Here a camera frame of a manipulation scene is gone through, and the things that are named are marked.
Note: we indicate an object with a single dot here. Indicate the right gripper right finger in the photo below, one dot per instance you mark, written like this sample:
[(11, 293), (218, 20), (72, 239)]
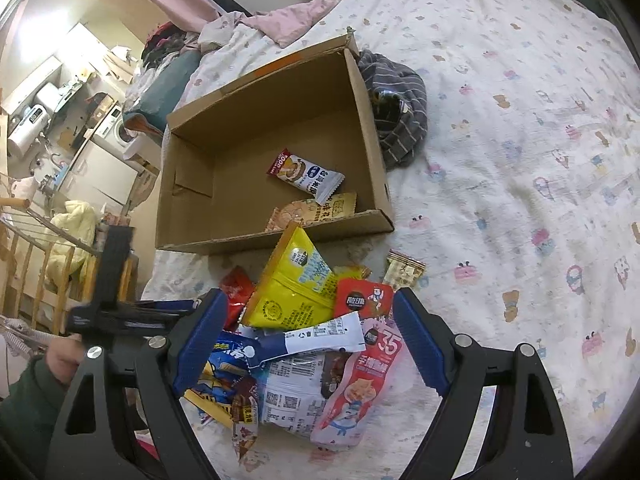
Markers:
[(525, 437)]

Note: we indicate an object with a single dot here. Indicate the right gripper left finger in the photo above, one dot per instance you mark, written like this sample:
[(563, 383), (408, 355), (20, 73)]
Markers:
[(122, 418)]

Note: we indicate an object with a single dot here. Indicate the blue lonely god snack bag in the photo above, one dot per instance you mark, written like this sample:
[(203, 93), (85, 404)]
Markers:
[(213, 393)]

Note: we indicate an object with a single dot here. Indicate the yellow chip bag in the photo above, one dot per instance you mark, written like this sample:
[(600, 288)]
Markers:
[(298, 288)]

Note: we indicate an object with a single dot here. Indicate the large white pink snack bag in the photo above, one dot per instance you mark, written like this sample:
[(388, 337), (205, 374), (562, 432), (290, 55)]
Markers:
[(329, 397)]

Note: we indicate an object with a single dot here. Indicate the red small snack packet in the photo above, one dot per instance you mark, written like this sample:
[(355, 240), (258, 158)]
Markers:
[(368, 299)]

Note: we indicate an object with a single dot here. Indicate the plaid beige snack bar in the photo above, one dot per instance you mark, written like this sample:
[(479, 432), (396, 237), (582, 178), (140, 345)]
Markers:
[(402, 270)]

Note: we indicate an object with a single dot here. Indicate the white blue snack wrapper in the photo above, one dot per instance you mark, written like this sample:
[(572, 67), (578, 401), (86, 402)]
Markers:
[(340, 334)]

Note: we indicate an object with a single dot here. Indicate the tan peanut snack packet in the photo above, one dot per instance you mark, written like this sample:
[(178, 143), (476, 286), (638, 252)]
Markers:
[(307, 212)]

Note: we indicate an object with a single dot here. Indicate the white biscuit packet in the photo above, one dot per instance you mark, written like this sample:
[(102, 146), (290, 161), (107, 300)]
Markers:
[(318, 182)]

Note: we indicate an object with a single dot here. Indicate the brown cardboard box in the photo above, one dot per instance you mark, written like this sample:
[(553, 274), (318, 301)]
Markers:
[(216, 194)]

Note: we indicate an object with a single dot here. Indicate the red cartoon face snack bag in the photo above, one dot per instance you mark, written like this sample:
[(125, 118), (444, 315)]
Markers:
[(239, 288)]

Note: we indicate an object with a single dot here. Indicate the person's left hand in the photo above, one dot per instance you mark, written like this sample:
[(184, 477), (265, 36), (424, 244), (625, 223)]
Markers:
[(63, 357)]

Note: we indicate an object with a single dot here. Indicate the wooden chair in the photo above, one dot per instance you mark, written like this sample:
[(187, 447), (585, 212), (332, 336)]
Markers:
[(26, 291)]

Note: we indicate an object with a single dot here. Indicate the yellow cloth bundle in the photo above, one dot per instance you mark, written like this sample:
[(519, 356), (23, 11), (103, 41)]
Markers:
[(78, 221)]

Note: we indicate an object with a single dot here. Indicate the white kitchen cabinet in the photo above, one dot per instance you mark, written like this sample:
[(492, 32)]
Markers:
[(98, 178)]

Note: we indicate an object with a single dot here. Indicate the white washing machine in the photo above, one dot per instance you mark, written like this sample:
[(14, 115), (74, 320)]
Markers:
[(111, 134)]

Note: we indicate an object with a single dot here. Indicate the white water heater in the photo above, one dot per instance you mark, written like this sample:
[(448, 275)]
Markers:
[(24, 135)]

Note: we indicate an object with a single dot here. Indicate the white patterned bed quilt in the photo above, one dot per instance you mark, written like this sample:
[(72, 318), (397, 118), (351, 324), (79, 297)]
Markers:
[(523, 202)]

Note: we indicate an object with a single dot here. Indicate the teal folded blanket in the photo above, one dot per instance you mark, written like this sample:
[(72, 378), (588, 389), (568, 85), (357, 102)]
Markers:
[(155, 92)]

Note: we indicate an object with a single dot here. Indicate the pile of clothes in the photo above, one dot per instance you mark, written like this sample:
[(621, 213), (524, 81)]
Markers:
[(167, 39)]

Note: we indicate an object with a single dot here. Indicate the pink blanket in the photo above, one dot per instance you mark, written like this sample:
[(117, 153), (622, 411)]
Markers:
[(250, 5)]

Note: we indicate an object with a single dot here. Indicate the grey striped cloth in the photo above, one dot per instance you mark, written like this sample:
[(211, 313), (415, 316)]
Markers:
[(398, 99)]

